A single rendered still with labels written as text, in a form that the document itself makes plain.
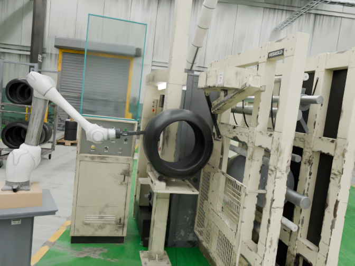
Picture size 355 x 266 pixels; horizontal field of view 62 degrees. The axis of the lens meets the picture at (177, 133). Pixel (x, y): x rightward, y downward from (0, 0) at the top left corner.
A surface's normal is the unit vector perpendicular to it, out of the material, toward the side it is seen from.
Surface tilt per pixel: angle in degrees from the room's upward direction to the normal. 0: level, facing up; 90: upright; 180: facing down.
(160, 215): 90
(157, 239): 90
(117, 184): 90
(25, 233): 90
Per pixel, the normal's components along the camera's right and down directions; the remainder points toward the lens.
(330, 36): 0.01, 0.09
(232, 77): 0.23, 0.11
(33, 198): 0.51, 0.14
